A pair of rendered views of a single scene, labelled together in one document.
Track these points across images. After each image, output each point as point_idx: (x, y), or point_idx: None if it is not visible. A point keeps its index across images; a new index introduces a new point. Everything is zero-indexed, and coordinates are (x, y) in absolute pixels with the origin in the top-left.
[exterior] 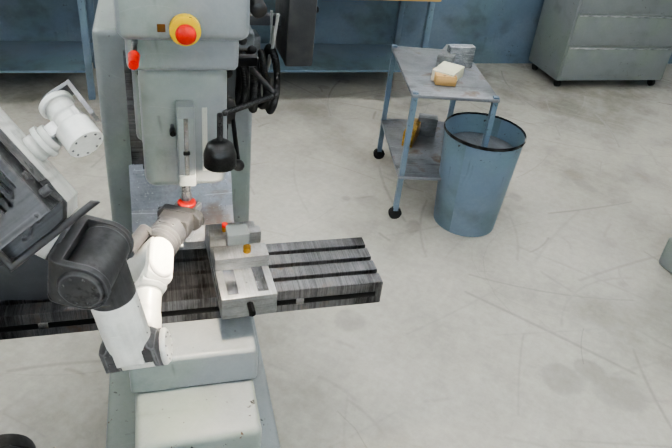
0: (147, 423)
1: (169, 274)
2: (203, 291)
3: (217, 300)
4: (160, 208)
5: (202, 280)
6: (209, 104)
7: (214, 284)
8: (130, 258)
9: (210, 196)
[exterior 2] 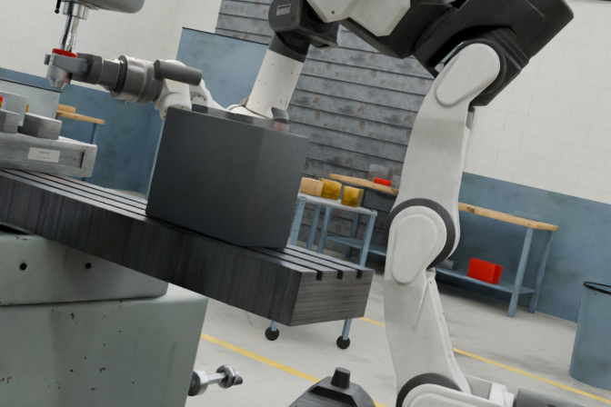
0: (183, 290)
1: None
2: (61, 176)
3: (67, 173)
4: (100, 59)
5: (42, 174)
6: None
7: (47, 167)
8: (184, 94)
9: None
